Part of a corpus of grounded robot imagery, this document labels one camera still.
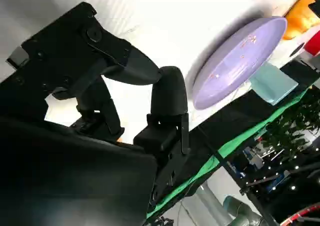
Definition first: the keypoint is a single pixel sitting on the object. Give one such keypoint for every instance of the white box with black hole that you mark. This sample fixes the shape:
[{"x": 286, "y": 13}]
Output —
[{"x": 287, "y": 53}]

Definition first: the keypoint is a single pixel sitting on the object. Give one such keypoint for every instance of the pale green mug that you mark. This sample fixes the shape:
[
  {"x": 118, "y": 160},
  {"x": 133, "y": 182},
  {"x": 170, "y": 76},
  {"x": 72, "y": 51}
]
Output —
[{"x": 272, "y": 86}]

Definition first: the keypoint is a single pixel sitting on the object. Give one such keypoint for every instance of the red object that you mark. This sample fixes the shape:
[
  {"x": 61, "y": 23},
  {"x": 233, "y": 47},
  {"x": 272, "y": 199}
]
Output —
[{"x": 313, "y": 43}]

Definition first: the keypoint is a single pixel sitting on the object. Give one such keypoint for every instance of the lilac plate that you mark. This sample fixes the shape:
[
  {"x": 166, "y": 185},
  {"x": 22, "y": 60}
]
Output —
[{"x": 237, "y": 61}]

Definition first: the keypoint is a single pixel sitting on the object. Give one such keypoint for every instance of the black frame pole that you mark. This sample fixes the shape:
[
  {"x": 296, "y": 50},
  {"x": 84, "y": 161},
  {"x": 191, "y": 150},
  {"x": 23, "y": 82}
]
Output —
[{"x": 222, "y": 161}]

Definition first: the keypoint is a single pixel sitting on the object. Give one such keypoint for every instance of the green leafy plant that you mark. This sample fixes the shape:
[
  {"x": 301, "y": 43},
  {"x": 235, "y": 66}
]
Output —
[{"x": 297, "y": 126}]

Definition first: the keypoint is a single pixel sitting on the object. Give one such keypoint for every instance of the orange and white bread roll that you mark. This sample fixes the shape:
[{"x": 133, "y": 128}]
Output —
[
  {"x": 120, "y": 140},
  {"x": 298, "y": 23}
]

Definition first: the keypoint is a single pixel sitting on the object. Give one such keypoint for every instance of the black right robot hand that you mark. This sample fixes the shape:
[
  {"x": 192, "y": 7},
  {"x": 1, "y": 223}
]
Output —
[{"x": 62, "y": 166}]

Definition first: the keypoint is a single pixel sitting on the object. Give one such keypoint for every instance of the black cloth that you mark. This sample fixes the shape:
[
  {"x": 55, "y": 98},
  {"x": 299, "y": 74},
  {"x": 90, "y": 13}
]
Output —
[{"x": 237, "y": 116}]

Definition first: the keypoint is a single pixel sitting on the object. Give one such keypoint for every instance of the red curved bar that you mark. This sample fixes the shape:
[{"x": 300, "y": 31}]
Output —
[{"x": 307, "y": 211}]

